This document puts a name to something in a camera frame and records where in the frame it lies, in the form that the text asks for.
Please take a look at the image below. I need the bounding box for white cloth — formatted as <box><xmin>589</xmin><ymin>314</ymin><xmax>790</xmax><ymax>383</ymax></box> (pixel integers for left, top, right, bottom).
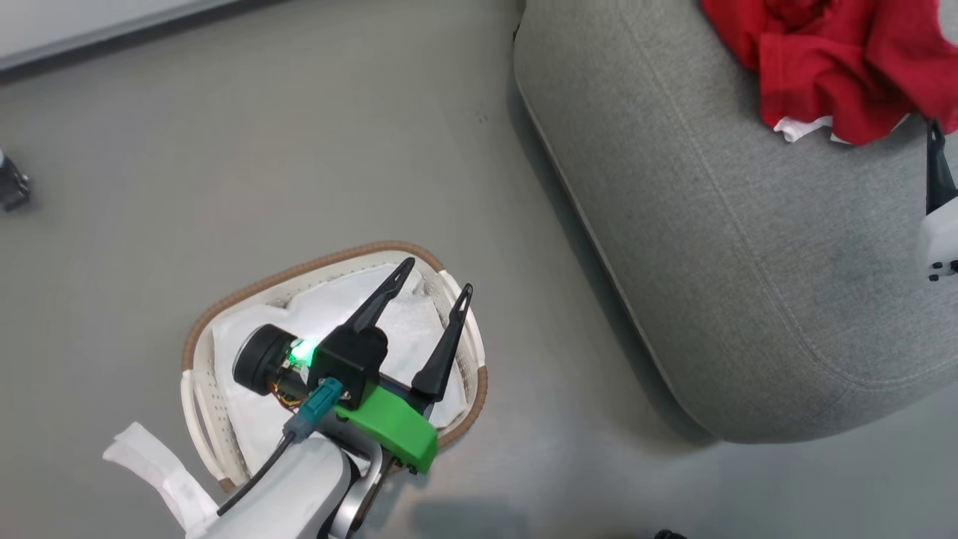
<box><xmin>103</xmin><ymin>262</ymin><xmax>469</xmax><ymax>536</ymax></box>

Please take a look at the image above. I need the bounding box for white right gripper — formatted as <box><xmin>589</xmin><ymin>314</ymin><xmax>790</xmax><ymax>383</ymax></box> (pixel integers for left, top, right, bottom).
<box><xmin>918</xmin><ymin>118</ymin><xmax>958</xmax><ymax>285</ymax></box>

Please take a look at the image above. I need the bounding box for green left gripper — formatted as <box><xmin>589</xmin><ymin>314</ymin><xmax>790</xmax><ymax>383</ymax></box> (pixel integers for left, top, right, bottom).
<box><xmin>232</xmin><ymin>257</ymin><xmax>475</xmax><ymax>475</ymax></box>

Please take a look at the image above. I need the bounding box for red shirt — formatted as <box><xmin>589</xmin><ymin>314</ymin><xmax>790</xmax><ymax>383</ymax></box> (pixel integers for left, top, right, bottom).
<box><xmin>701</xmin><ymin>0</ymin><xmax>958</xmax><ymax>147</ymax></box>

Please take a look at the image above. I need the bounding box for teal cable connector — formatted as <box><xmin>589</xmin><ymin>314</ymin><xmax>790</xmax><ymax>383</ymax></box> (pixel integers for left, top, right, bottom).
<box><xmin>283</xmin><ymin>377</ymin><xmax>345</xmax><ymax>444</ymax></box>

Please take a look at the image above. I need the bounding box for thin black cable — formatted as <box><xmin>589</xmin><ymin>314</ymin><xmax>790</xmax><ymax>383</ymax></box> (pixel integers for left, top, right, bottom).
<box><xmin>216</xmin><ymin>433</ymin><xmax>297</xmax><ymax>517</ymax></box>

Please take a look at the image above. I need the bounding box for white laundry basket brown rim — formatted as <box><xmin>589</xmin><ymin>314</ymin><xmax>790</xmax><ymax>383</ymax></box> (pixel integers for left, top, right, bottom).
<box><xmin>180</xmin><ymin>240</ymin><xmax>489</xmax><ymax>493</ymax></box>

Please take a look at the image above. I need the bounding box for grey fabric sofa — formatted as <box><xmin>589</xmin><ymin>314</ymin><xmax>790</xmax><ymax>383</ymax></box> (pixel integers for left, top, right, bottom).
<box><xmin>513</xmin><ymin>0</ymin><xmax>958</xmax><ymax>444</ymax></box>

